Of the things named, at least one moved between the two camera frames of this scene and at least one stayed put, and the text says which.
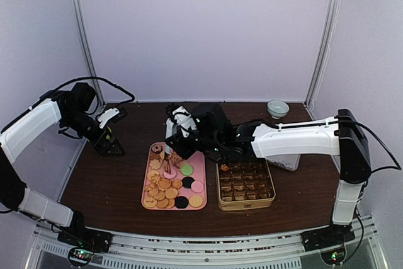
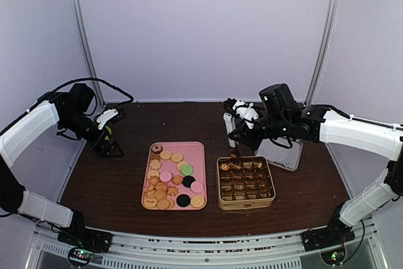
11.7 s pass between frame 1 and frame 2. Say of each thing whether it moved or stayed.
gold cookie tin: stayed
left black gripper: stayed
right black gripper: moved
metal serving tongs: moved
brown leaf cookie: stayed
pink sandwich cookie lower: stayed
